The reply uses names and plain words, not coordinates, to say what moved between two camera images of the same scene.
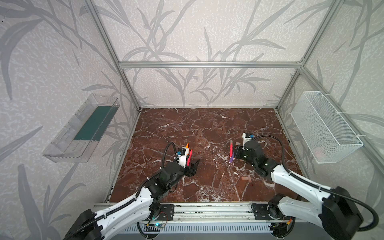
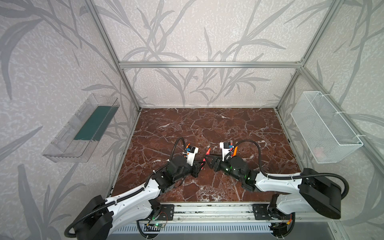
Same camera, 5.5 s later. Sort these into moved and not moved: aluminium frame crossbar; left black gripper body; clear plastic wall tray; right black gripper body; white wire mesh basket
Moved: right black gripper body
Not moved: left black gripper body; white wire mesh basket; aluminium frame crossbar; clear plastic wall tray
